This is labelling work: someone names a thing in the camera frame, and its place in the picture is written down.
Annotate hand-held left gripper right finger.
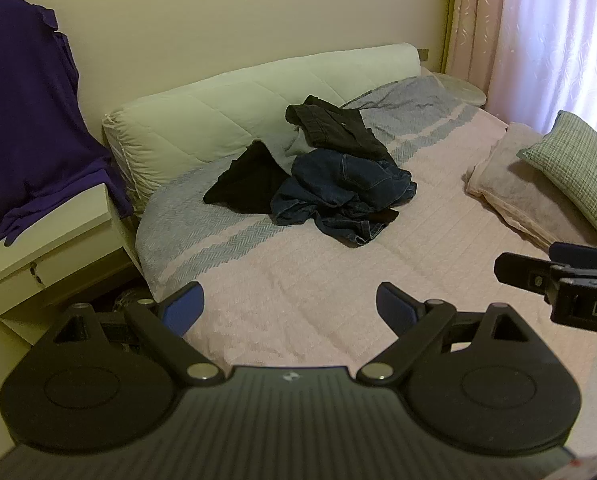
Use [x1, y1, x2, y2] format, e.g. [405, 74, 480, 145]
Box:
[357, 282, 531, 386]

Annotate sheer white curtain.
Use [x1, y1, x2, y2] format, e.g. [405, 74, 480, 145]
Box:
[485, 0, 597, 153]

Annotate grey green pants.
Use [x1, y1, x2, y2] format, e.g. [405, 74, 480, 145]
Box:
[255, 127, 311, 177]

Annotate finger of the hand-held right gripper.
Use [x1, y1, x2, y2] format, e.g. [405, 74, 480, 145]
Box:
[495, 252, 561, 293]
[551, 241, 597, 267]

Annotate blue jeans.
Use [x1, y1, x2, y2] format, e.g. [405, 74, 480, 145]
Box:
[270, 149, 418, 248]

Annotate dark round object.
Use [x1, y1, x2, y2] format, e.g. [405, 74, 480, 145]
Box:
[113, 287, 154, 313]

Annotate pink patterned curtain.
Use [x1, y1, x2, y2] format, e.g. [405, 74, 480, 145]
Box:
[445, 0, 509, 106]

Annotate purple shirt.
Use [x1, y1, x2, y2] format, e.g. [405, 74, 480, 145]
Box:
[0, 0, 135, 248]

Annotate dark charcoal pants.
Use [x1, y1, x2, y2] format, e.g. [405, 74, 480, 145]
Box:
[285, 95, 396, 166]

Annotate round white cushion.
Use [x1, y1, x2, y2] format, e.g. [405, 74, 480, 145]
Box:
[428, 72, 486, 107]

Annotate pink folded blanket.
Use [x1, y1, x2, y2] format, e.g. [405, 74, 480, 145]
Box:
[464, 122, 597, 251]

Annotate white nightstand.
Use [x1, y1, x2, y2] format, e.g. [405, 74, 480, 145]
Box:
[0, 182, 144, 346]

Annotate bed with pale cover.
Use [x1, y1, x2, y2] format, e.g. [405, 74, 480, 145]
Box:
[134, 74, 597, 391]

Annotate green checked pillow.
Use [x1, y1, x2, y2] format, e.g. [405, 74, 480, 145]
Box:
[517, 110, 597, 248]

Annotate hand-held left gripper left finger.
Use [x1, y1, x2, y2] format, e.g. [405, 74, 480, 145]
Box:
[53, 282, 224, 386]

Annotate black pants gold button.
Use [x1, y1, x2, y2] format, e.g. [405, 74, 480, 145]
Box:
[203, 142, 292, 215]

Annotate white quilted duvet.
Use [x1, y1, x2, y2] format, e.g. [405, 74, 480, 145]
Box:
[102, 42, 422, 206]

